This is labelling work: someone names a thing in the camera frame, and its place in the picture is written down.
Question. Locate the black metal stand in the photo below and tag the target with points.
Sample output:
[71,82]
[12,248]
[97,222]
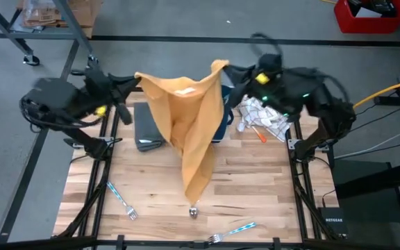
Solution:
[359,173]

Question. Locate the dark grey towel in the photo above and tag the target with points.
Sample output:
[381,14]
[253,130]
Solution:
[146,125]

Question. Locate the black Netgear router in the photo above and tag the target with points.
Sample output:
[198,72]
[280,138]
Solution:
[333,222]

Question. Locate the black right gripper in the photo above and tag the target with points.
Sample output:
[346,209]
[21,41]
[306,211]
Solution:
[259,90]

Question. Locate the red plastic bin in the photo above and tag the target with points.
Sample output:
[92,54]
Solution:
[346,21]

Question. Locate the plastic-wrapped cardboard package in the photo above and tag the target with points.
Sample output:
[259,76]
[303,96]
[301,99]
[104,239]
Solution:
[40,15]

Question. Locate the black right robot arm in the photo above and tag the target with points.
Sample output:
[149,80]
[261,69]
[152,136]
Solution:
[332,114]

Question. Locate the navy fabric basket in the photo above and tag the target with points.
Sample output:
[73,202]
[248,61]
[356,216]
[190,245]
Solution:
[225,118]

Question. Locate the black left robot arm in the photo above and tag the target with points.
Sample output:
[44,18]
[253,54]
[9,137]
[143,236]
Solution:
[54,100]

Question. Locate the black electronic device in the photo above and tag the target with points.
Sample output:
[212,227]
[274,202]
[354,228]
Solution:
[382,7]

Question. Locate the black metal table frame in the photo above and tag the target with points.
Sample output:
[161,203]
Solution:
[151,244]

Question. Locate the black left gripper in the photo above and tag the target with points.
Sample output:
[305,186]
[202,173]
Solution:
[116,88]

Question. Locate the brown cardboard box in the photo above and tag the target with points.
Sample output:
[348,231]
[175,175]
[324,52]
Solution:
[89,14]

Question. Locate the yellow towel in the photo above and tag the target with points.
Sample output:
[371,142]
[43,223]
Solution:
[189,132]

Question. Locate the grey metal wheeled cart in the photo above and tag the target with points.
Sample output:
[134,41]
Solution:
[67,17]

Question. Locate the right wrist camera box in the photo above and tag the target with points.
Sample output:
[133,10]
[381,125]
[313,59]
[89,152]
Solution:
[271,61]

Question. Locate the white checked towel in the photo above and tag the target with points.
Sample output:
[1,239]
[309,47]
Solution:
[259,116]

